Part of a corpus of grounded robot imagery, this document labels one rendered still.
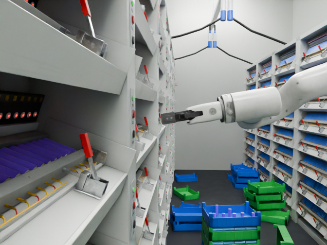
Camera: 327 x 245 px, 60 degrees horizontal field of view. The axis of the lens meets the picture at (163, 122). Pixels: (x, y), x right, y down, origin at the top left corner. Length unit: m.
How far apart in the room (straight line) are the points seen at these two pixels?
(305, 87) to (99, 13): 0.57
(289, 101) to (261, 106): 0.12
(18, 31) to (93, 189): 0.26
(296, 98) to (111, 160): 0.56
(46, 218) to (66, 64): 0.16
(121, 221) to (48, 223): 0.30
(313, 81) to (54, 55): 0.73
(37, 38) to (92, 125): 0.36
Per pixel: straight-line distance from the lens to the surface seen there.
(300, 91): 0.88
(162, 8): 2.07
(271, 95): 0.83
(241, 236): 1.80
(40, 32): 0.25
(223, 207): 1.93
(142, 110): 1.27
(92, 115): 0.59
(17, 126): 0.53
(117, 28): 0.59
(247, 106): 0.81
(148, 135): 1.10
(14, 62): 0.23
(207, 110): 0.79
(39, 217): 0.34
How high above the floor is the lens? 1.08
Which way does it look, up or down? 3 degrees down
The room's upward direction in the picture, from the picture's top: straight up
